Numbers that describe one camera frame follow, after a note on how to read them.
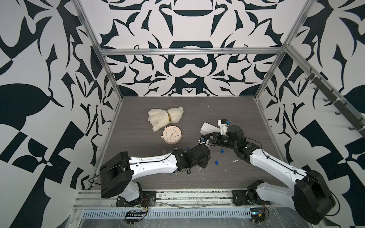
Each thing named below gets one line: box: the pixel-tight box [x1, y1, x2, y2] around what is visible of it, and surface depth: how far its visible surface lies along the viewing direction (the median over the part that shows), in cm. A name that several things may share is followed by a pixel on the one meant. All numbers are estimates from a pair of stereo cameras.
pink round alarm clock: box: [161, 125, 183, 145], surface depth 98 cm
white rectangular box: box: [200, 122, 221, 136], surface depth 98 cm
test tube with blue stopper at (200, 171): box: [197, 168, 206, 181], surface depth 83 cm
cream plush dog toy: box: [147, 106, 184, 133], surface depth 100 cm
